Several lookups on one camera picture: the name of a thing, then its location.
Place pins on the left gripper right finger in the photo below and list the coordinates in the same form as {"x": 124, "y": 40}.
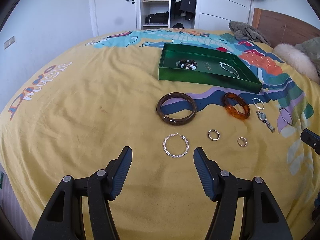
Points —
{"x": 262, "y": 217}

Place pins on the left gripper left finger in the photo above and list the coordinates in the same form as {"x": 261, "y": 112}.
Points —
{"x": 62, "y": 217}

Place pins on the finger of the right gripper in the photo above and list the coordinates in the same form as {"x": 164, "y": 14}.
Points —
{"x": 311, "y": 139}

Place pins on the thin silver bangle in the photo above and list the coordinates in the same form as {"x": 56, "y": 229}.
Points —
{"x": 286, "y": 116}

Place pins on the silver wristwatch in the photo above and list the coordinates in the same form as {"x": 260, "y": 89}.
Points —
{"x": 263, "y": 118}

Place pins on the small hoop earring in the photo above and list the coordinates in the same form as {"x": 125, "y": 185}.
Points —
{"x": 242, "y": 142}

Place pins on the amber translucent bangle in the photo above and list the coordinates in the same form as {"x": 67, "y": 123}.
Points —
{"x": 236, "y": 106}

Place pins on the small twisted silver hoop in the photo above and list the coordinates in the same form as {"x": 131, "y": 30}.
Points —
{"x": 258, "y": 103}

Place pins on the dark brown bangle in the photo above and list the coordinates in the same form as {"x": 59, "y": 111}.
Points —
{"x": 175, "y": 102}

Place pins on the white fluffy pillow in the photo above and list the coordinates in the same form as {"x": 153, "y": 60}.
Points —
{"x": 297, "y": 60}

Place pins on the grey-green duvet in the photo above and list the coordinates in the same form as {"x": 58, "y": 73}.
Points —
{"x": 312, "y": 49}

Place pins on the yellow dinosaur bedspread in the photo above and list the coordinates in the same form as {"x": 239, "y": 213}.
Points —
{"x": 77, "y": 113}

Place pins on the wooden headboard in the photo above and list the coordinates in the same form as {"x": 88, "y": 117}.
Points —
{"x": 279, "y": 28}

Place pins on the green metallic tray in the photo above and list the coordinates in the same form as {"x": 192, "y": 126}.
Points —
{"x": 185, "y": 63}

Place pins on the grey crumpled garment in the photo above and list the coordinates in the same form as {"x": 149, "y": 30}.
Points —
{"x": 244, "y": 31}

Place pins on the open white wardrobe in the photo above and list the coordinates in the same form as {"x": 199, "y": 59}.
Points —
{"x": 209, "y": 15}

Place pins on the folded black clothes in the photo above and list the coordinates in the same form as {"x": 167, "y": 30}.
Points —
{"x": 157, "y": 18}

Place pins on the white door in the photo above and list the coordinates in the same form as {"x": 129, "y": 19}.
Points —
{"x": 114, "y": 16}

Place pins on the wall light switch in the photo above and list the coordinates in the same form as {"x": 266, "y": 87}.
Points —
{"x": 9, "y": 42}

